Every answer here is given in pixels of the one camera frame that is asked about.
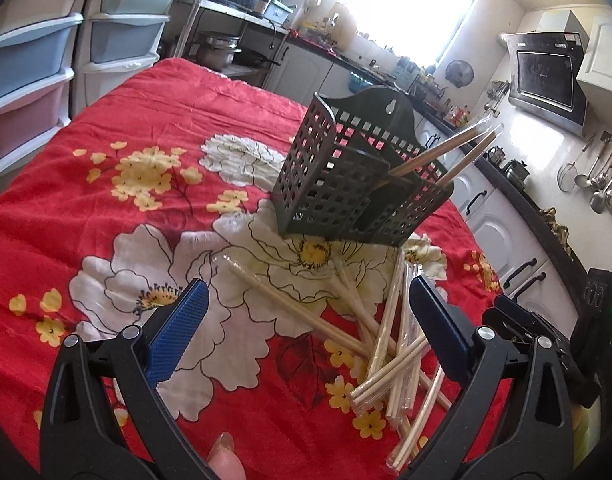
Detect kitchen window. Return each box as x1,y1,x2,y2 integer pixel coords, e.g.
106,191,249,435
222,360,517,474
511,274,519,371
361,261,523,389
336,0,486,61

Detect pastel plastic drawer tower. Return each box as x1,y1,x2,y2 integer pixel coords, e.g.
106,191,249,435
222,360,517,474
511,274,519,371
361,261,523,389
0,0,94,181

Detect blue plastic container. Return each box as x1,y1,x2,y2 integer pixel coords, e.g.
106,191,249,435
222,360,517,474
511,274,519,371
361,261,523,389
263,0,294,25

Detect person's left hand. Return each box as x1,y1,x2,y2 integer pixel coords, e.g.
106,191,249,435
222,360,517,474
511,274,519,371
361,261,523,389
208,432,247,480

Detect red floral blanket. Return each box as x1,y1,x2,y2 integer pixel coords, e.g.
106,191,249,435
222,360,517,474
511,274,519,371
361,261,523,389
0,57,504,480

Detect white upper cabinet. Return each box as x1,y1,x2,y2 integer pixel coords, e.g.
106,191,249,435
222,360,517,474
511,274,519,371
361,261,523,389
576,12,612,136

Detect steel mesh strainer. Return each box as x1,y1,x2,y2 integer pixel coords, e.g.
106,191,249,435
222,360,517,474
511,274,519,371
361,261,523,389
557,135,596,193

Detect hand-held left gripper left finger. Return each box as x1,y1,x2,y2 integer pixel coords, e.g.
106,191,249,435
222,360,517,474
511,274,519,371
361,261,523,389
38,279,221,480

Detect row of hanging steel utensils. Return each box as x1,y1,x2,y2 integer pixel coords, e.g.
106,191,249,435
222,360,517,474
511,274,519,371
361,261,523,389
576,130,612,216

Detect light blue plastic drawer tower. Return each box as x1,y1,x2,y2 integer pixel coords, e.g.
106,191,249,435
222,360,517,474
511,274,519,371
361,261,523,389
73,0,191,121

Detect countertop knife rack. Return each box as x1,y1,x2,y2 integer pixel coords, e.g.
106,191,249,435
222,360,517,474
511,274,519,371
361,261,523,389
395,56,421,86

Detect group of bamboo chopsticks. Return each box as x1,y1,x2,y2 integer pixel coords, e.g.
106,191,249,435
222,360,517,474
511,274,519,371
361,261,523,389
213,252,451,473

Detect black kitchen countertop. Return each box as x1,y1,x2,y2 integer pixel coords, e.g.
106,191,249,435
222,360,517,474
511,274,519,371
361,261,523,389
286,30,591,281

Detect dark green utensil holder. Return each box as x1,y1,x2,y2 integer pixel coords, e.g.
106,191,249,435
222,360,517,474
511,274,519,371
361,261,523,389
272,85,455,248

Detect stacked steel pots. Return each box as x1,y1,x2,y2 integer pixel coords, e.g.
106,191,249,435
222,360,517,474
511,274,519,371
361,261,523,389
193,31,241,68

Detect small grey fan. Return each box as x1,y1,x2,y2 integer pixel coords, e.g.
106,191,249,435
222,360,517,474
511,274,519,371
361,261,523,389
445,59,474,86

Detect metal shelf rack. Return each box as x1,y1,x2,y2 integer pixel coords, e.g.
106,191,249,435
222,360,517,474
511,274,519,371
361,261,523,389
178,0,291,86

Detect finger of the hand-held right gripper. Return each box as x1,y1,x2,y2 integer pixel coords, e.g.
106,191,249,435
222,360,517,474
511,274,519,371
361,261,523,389
480,295,577,362

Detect ginger roots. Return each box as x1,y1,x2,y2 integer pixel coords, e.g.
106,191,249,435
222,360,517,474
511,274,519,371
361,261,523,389
540,207,571,248

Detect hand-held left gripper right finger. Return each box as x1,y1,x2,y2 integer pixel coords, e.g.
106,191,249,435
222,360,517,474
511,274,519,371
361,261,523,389
401,275,579,480

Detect black frying pan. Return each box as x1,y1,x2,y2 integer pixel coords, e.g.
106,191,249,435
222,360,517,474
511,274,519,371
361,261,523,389
233,50,281,68

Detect black range hood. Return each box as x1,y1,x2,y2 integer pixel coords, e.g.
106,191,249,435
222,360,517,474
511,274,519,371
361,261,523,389
500,10,591,136

